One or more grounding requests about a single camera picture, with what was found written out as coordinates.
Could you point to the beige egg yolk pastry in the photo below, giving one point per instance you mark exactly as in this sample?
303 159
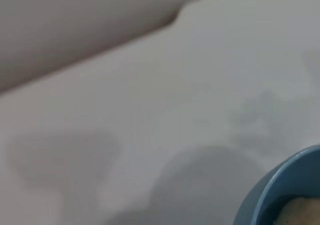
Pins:
302 212

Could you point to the blue bowl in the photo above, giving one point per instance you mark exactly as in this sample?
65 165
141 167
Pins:
275 180

